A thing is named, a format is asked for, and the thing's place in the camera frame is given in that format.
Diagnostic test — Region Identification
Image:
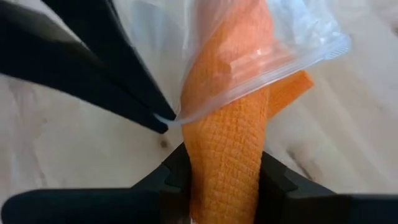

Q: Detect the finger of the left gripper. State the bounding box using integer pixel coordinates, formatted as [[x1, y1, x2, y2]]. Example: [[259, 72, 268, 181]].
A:
[[42, 0, 177, 121], [0, 0, 170, 134]]

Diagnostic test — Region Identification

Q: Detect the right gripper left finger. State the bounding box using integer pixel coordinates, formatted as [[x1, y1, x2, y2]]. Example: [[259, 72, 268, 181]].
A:
[[1, 141, 192, 224]]

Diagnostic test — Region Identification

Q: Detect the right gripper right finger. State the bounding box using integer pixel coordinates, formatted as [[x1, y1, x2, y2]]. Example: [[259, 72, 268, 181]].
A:
[[254, 151, 398, 224]]

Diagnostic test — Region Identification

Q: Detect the clear bag with white label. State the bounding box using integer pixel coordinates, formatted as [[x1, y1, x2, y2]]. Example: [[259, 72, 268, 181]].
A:
[[113, 0, 352, 127]]

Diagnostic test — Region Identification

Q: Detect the orange bandage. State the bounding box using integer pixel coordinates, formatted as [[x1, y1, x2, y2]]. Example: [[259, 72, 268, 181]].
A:
[[180, 0, 315, 224]]

